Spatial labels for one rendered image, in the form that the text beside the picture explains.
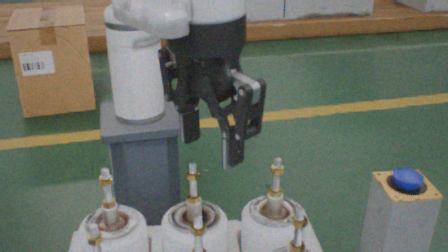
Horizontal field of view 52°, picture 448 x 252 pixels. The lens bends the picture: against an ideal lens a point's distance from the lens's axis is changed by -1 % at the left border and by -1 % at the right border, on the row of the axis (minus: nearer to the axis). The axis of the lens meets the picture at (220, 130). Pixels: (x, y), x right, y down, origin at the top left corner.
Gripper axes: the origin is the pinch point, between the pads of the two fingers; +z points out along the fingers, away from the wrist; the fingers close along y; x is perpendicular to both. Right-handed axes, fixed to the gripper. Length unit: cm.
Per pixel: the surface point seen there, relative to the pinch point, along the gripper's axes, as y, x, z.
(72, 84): 106, -27, 37
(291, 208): 1.1, -15.7, 18.6
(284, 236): -1.6, -11.3, 19.5
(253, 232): 2.2, -8.9, 19.8
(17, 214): 62, 9, 44
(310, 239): -0.3, -19.3, 26.2
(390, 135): 26, -92, 49
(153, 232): 17.5, -1.5, 25.8
